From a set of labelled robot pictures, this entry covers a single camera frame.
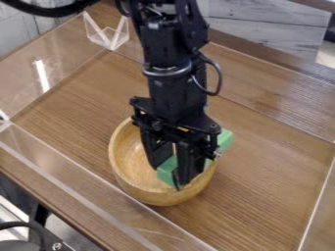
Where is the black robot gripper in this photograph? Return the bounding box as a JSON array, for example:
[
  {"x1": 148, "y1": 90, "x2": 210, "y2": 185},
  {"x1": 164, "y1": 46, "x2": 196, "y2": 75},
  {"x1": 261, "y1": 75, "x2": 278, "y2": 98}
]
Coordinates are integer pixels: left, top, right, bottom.
[{"x1": 129, "y1": 67, "x2": 221, "y2": 189}]

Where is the green rectangular block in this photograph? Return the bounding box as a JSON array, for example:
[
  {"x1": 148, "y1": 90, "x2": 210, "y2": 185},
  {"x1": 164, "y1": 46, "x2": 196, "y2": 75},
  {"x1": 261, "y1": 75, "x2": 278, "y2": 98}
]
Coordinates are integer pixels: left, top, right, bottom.
[{"x1": 156, "y1": 129, "x2": 234, "y2": 189}]

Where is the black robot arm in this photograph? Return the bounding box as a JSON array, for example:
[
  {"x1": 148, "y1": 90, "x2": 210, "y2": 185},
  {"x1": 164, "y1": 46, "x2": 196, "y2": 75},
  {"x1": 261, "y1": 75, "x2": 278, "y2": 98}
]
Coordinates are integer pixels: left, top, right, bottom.
[{"x1": 113, "y1": 0, "x2": 222, "y2": 188}]

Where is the brown wooden bowl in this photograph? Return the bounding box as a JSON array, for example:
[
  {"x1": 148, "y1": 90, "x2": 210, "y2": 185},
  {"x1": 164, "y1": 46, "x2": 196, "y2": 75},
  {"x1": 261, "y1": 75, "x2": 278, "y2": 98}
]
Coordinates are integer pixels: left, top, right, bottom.
[{"x1": 108, "y1": 118, "x2": 217, "y2": 206}]

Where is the black cable loop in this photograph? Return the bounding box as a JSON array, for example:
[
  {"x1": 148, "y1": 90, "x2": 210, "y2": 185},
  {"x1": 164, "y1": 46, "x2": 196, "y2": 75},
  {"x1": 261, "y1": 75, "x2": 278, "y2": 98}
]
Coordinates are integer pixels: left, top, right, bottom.
[{"x1": 189, "y1": 52, "x2": 224, "y2": 97}]

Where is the clear acrylic front wall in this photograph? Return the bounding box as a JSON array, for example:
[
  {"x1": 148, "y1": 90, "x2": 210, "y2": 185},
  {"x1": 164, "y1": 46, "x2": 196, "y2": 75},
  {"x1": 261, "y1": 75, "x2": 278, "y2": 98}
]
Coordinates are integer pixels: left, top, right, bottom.
[{"x1": 0, "y1": 121, "x2": 217, "y2": 251}]

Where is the clear acrylic corner bracket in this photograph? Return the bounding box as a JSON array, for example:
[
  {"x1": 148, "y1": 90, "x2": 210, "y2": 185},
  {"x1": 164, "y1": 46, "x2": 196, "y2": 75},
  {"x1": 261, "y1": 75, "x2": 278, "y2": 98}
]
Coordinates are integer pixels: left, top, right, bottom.
[{"x1": 82, "y1": 12, "x2": 129, "y2": 51}]

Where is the black table leg bracket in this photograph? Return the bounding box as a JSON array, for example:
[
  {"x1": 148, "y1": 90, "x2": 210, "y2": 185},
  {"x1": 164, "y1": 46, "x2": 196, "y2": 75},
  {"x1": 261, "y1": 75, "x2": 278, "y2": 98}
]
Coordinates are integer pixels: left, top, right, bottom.
[{"x1": 27, "y1": 203, "x2": 76, "y2": 251}]

